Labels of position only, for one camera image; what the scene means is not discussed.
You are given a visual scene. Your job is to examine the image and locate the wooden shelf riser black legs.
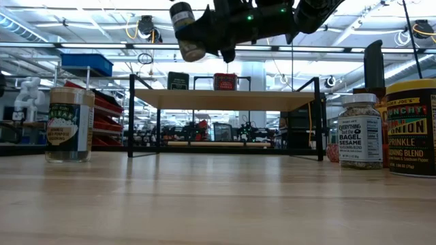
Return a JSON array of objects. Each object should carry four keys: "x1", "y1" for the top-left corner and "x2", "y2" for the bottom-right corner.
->
[{"x1": 127, "y1": 73, "x2": 324, "y2": 162}]

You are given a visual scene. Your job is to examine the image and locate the blue storage bin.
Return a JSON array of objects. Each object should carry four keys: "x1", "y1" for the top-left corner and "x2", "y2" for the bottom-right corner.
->
[{"x1": 60, "y1": 53, "x2": 114, "y2": 78}]

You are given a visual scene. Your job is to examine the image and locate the furikake jar tan lid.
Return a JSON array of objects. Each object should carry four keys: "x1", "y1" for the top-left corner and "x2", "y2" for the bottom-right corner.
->
[{"x1": 44, "y1": 86, "x2": 95, "y2": 163}]

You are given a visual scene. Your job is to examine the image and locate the hanging cable reel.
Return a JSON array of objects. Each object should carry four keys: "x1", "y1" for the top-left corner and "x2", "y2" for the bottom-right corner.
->
[
  {"x1": 137, "y1": 14, "x2": 164, "y2": 44},
  {"x1": 411, "y1": 19, "x2": 436, "y2": 44}
]

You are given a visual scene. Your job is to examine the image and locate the white building column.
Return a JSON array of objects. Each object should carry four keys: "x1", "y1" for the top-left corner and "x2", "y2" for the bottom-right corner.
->
[{"x1": 238, "y1": 61, "x2": 268, "y2": 129}]

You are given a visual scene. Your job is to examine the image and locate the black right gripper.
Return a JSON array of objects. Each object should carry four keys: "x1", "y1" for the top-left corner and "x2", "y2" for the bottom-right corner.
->
[{"x1": 174, "y1": 0, "x2": 253, "y2": 64}]

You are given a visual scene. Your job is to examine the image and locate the long ceiling light strip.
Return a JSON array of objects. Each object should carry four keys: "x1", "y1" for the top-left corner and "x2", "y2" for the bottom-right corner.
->
[{"x1": 0, "y1": 41, "x2": 436, "y2": 55}]

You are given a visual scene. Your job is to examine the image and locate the red bin rack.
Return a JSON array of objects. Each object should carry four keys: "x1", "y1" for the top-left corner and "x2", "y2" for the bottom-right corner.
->
[{"x1": 63, "y1": 80, "x2": 125, "y2": 148}]

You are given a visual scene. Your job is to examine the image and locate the dark green spice tin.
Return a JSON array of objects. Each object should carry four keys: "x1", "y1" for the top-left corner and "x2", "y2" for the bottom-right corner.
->
[{"x1": 166, "y1": 71, "x2": 190, "y2": 91}]

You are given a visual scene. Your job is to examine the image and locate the chili onion jar yellow lid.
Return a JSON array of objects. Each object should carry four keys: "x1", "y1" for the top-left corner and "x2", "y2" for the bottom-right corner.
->
[{"x1": 386, "y1": 78, "x2": 436, "y2": 179}]

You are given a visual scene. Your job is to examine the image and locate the black cylindrical post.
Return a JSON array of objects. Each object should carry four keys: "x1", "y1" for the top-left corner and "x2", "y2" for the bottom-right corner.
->
[{"x1": 362, "y1": 39, "x2": 386, "y2": 90}]

